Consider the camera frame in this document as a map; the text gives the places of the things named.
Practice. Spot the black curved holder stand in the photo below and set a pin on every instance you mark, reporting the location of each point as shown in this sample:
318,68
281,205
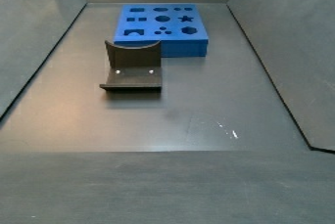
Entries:
135,67

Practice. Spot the blue shape sorter block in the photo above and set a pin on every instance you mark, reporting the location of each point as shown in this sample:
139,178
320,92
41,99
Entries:
172,24

